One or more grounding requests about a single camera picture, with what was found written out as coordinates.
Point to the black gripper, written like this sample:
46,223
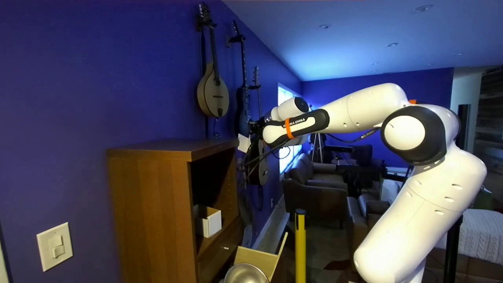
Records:
261,143

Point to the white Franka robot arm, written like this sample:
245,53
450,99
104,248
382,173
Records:
418,209

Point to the wooden shelf cabinet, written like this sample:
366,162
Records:
151,209

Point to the hanging guitar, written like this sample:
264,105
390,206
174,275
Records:
261,162

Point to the bright window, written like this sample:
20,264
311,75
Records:
285,94

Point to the dark sofa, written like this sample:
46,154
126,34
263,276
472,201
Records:
314,185

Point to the hanging mandolin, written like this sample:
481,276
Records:
214,91

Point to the small white box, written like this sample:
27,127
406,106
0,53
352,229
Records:
212,223

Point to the yellow pole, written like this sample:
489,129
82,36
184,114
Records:
300,245

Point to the wooden drawer with knob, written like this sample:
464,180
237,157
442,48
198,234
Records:
209,261
256,259

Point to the metal bowl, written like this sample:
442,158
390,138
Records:
245,275

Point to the white wall light switch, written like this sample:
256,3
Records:
53,245

